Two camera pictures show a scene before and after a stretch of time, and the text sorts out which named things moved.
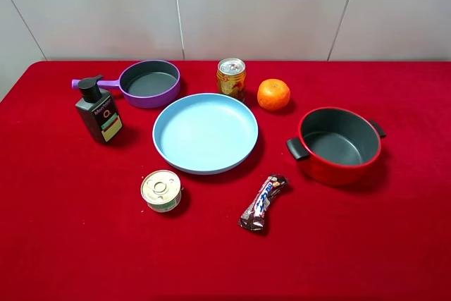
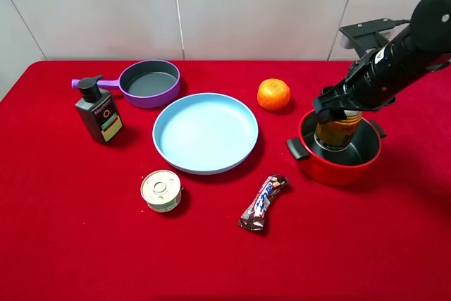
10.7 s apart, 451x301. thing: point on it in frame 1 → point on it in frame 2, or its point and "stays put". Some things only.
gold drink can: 231,77 → 337,135
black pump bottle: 98,110 stays put
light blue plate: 204,133 stays put
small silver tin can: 161,190 stays put
